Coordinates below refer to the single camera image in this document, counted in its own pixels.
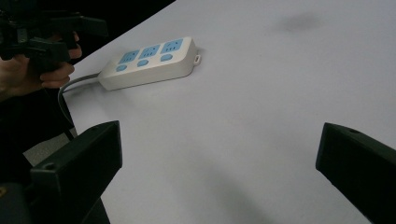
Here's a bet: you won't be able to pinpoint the grey power strip cable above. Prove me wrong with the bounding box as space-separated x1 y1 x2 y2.
57 71 103 129

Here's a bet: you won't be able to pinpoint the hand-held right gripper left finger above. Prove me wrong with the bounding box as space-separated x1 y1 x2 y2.
30 120 123 224

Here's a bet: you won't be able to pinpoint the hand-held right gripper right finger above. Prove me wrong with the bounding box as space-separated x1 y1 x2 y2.
315 121 396 224

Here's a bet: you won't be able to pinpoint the white power strip blue sockets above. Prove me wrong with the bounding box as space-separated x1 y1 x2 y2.
97 35 203 92

